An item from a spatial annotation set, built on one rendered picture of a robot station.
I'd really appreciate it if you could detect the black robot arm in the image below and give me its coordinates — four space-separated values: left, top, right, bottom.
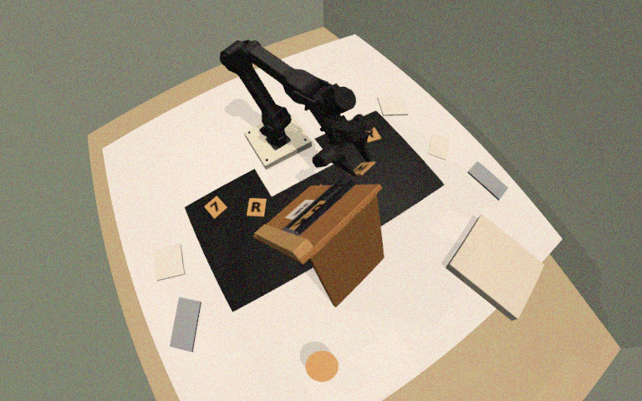
220 40 367 150

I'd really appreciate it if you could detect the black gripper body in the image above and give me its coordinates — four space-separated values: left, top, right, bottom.
312 114 376 168

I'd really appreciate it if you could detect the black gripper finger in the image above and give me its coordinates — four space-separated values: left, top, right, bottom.
352 133 371 162
331 154 356 176

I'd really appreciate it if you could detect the grey cylindrical canister with tan lid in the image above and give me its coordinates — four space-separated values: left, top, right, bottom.
305 351 339 382

